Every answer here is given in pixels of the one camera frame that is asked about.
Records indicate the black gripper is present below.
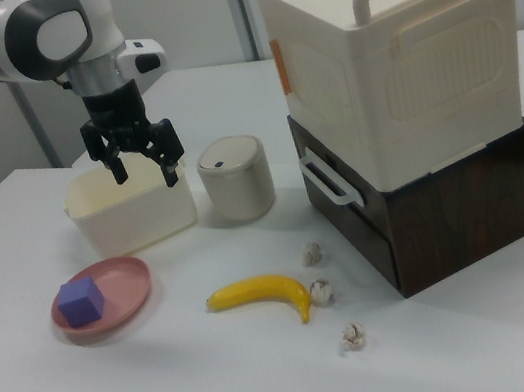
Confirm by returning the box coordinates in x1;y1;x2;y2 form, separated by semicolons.
72;71;192;204

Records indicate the purple cube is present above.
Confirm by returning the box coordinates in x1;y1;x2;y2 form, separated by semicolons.
53;274;111;331

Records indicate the cream rectangular plastic bin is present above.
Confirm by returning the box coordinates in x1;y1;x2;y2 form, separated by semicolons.
57;145;204;265

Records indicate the beige small lidded trash can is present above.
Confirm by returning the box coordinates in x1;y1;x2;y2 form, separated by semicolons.
192;129;281;230

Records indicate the pink round plate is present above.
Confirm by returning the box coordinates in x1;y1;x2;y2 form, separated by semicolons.
42;250;161;345

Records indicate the orange tape strip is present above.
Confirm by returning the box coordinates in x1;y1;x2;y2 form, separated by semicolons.
268;36;294;98

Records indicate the yellow banana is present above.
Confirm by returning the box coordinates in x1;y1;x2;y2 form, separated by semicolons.
201;266;317;342

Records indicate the crumpled white paper ball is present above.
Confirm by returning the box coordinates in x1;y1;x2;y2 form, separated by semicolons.
306;275;339;309
334;318;372;357
298;239;327;270

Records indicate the dark wood drawer box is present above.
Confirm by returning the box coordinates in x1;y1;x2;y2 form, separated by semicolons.
284;73;524;317

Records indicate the white drawer handle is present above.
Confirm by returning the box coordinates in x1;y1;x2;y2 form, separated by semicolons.
295;144;366;214

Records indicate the cream storage box with handles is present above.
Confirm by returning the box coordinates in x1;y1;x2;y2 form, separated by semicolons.
255;0;524;205

